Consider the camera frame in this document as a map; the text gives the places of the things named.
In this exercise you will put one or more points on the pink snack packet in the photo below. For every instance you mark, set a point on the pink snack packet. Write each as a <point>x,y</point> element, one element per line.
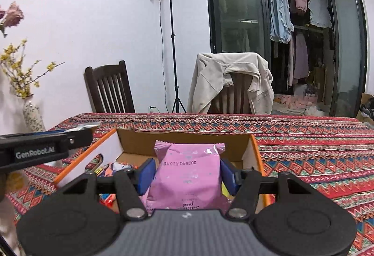
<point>188,177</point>

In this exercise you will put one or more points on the black framed glass door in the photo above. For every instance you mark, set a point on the black framed glass door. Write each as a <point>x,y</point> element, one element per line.
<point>320,71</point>

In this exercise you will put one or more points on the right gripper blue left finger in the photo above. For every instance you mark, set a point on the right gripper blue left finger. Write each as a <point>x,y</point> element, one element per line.
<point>130,185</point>

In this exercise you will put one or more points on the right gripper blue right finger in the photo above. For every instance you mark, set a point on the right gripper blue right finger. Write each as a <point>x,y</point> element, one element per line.
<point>244,186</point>

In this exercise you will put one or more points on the beige jacket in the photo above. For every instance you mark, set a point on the beige jacket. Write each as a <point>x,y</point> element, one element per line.
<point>213,72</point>

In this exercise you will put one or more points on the floral ceramic vase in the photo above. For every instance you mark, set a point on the floral ceramic vase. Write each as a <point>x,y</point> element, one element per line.
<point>32,116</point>

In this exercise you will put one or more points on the light blue hanging shirt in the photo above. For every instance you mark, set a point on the light blue hanging shirt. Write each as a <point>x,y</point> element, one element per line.
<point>281,26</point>

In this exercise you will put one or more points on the chair with beige jacket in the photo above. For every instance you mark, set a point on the chair with beige jacket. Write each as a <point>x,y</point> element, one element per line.
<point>233,98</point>

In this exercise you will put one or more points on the dark wooden chair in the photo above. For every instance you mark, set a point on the dark wooden chair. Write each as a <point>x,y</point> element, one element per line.
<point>109,89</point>

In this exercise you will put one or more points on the pink artificial flower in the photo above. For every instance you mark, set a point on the pink artificial flower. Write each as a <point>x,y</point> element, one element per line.
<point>10,17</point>

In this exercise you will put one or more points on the colourful patterned tablecloth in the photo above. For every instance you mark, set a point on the colourful patterned tablecloth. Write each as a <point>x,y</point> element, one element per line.
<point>333,154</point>

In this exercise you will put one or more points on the red orange cardboard box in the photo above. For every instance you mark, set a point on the red orange cardboard box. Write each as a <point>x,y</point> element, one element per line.
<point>132,147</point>

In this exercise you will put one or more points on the yellow flower branches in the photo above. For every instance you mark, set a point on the yellow flower branches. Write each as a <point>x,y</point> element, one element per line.
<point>21,78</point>

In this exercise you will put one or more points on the white hanging garment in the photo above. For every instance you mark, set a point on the white hanging garment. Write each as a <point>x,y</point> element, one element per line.
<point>319,14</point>

